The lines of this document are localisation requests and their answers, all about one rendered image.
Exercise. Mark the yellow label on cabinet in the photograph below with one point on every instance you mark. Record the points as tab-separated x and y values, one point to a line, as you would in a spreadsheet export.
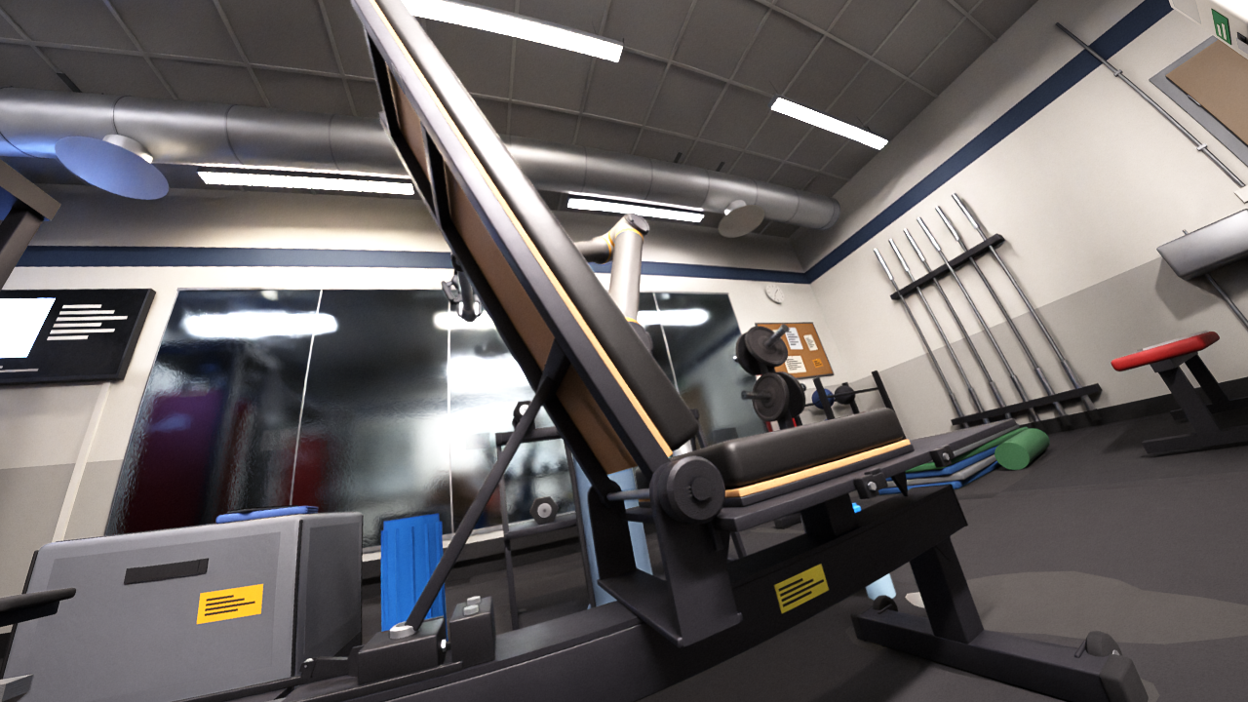
230	604

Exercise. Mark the black padded bench backrest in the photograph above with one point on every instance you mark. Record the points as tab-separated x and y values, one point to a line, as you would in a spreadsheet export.
634	370

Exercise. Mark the black weight plate tree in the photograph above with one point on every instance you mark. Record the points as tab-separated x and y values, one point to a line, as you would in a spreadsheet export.
775	395

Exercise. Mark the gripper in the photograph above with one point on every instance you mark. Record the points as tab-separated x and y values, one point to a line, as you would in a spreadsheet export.
462	295

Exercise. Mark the green foam roller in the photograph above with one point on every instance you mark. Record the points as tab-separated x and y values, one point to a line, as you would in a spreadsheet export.
1022	448

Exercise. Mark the black padded bench seat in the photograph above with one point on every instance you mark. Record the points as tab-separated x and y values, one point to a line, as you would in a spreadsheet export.
799	448

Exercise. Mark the ceiling light strip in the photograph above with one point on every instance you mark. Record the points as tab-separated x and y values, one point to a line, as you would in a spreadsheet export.
829	123
517	24
634	209
304	181

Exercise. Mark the black barbell wall rack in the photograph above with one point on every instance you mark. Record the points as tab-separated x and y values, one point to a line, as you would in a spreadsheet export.
1033	402

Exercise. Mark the cork notice board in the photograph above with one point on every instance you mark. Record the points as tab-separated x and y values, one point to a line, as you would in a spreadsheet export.
817	351

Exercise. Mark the yellow label on bench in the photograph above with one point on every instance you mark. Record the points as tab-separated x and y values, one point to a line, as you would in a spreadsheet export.
801	589

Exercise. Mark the green exit sign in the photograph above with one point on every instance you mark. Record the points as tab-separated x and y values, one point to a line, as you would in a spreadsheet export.
1221	24

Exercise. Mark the black wall screen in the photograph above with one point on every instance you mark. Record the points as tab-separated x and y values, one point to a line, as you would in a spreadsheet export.
88	336

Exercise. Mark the black round pivot cap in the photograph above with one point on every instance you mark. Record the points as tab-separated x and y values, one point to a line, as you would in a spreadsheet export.
688	487

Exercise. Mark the grey metal shelf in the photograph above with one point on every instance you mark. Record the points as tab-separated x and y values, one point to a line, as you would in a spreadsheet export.
1204	249

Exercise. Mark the round grey ceiling diffuser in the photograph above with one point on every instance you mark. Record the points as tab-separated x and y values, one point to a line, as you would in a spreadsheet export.
741	219
112	168

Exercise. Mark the red padded bench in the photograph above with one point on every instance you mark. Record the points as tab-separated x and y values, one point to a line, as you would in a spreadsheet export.
1185	390

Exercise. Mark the blue flat pad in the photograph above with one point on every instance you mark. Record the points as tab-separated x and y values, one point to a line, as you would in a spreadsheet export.
265	513

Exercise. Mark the black bench frame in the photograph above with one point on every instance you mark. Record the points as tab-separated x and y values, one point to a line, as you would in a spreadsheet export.
682	590

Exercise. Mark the grey cabinet box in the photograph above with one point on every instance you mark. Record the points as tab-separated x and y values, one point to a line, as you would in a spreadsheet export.
117	634

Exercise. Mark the stacked blue green mats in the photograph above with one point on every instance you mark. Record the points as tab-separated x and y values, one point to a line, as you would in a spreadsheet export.
951	468

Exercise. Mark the black bench wheel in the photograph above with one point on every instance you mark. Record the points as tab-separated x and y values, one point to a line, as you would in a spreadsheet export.
1102	645

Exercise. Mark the framed brown wall board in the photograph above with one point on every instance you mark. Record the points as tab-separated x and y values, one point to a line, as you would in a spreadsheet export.
1214	93

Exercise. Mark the wall mirror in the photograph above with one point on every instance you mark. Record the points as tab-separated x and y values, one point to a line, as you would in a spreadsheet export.
244	419

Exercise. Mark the black backrest support strut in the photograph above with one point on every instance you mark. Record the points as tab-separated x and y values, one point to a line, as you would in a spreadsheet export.
487	487

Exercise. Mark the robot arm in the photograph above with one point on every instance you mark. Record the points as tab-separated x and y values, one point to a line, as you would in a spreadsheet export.
625	283

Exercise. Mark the black dumbbell rack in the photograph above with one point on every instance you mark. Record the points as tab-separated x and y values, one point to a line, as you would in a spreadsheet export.
517	546

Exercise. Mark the black barbell stand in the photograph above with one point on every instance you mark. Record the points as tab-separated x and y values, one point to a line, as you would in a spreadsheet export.
853	395

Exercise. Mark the black hex dumbbell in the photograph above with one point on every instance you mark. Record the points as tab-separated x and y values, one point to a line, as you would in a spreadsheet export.
544	509

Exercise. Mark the blue ribbed foam roller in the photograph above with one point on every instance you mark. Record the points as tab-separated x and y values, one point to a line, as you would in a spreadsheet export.
409	570

